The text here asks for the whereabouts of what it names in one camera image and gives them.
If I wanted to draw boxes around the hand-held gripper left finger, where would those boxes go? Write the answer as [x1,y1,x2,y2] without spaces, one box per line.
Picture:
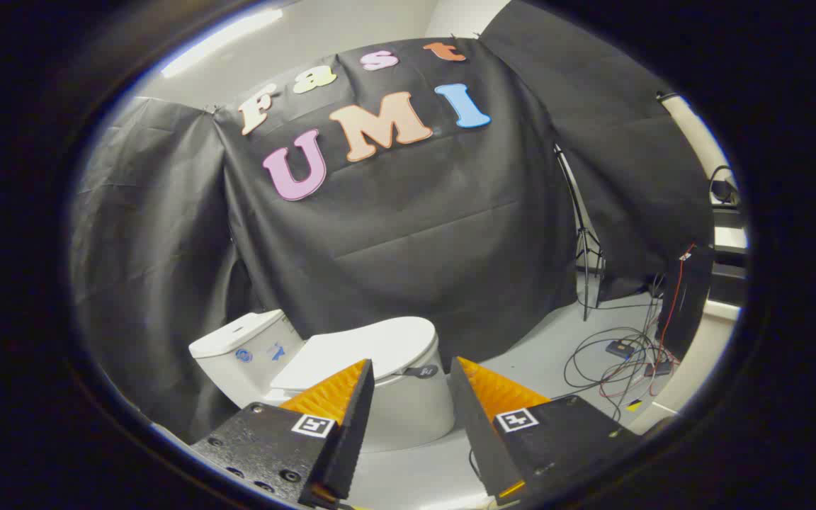
[191,359,375,508]

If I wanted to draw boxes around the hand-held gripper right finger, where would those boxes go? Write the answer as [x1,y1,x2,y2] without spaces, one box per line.
[448,356,641,506]

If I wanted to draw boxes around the white toilet lid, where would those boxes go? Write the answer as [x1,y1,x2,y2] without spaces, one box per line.
[271,316,439,392]

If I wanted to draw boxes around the white toilet bowl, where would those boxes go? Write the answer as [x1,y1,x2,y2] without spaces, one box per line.
[351,333,457,454]

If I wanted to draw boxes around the white toilet seat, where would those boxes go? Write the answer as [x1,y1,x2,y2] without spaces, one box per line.
[374,358,446,389]

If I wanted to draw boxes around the white toilet tank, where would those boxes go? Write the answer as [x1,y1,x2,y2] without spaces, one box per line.
[189,310,307,409]

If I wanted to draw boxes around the black backdrop cloth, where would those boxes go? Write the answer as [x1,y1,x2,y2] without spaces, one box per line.
[70,0,715,443]

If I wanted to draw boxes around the black tripod stand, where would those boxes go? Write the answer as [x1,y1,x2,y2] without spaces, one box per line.
[554,144,605,322]

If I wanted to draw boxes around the black computer tower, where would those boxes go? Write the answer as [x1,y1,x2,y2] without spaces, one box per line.
[655,244,715,359]

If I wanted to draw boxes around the black shelf unit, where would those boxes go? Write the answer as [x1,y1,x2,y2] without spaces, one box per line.
[707,205,749,307]

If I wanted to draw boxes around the black headphones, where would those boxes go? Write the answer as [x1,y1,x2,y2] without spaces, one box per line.
[707,164,737,206]

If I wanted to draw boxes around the ceiling light panel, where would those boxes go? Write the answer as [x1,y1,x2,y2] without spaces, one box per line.
[159,8,285,79]

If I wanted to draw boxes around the black floor cable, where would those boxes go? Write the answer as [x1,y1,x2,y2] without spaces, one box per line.
[553,282,679,426]

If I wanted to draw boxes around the red cable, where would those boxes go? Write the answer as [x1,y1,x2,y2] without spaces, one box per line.
[598,244,696,399]

